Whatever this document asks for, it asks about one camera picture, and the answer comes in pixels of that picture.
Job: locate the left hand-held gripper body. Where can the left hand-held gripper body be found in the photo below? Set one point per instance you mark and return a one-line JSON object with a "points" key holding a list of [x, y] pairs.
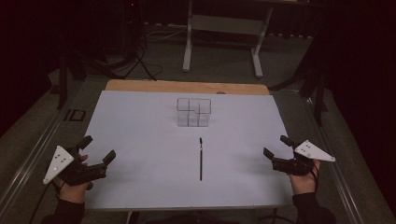
{"points": [[59, 163]]}

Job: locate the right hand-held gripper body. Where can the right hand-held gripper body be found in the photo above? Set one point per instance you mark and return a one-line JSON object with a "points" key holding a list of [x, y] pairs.
{"points": [[306, 152]]}

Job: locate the person's right hand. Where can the person's right hand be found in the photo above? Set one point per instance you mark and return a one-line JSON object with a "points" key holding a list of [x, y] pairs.
{"points": [[303, 183]]}

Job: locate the person's left hand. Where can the person's left hand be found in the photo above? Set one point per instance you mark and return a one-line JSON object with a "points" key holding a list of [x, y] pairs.
{"points": [[74, 192]]}

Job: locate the black floor socket box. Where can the black floor socket box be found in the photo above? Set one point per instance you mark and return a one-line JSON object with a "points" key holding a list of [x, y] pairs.
{"points": [[75, 115]]}

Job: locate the white table cover sheet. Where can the white table cover sheet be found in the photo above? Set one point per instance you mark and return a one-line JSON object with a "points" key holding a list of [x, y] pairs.
{"points": [[155, 168]]}

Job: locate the black metal stand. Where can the black metal stand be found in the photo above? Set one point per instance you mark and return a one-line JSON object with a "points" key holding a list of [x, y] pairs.
{"points": [[318, 96]]}

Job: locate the black pen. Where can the black pen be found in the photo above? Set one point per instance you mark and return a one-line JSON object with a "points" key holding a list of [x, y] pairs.
{"points": [[200, 161]]}

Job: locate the clear acrylic compartment organizer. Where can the clear acrylic compartment organizer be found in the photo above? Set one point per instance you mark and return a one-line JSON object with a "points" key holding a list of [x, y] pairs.
{"points": [[193, 112]]}

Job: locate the black tripod stand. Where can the black tripod stand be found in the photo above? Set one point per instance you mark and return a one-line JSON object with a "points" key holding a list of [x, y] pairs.
{"points": [[137, 59]]}

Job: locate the aluminium floor rail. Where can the aluminium floor rail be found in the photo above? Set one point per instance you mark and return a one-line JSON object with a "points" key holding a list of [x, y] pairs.
{"points": [[29, 161], [334, 158]]}

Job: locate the white metal desk frame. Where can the white metal desk frame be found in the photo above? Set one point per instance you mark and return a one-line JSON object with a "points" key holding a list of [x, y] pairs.
{"points": [[224, 24]]}

